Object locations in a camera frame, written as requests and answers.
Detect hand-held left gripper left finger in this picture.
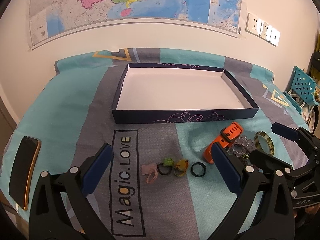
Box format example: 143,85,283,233
27,143,113,240

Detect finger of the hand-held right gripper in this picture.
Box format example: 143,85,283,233
250,149,302,184
271,122,320,153

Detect black ring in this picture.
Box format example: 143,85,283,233
190,162,206,177

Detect pink stone ring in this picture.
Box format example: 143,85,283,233
141,164,158,183

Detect black smartphone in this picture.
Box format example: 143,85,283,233
8,136,42,211

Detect purple beaded bracelet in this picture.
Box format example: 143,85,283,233
228,135,254,156

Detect person's right hand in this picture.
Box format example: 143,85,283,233
294,205,320,218

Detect navy shallow cardboard box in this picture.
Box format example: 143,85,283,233
111,63,259,125

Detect white wall socket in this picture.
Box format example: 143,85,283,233
246,12,263,36
260,20,272,41

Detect teal perforated storage rack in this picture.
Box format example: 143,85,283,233
285,66,320,113

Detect green stone ring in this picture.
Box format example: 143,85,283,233
157,157,174,176

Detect amber stone ring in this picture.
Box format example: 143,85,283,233
173,158,188,177

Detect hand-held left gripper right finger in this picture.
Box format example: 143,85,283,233
211,143,296,240

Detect orange smart watch band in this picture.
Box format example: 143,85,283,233
202,121,244,165

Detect tortoiseshell green bangle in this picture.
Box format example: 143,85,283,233
254,131,276,156

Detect colourful wall map poster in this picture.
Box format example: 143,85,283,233
29,0,244,51

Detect teal grey printed blanket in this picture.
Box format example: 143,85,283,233
0,47,313,240

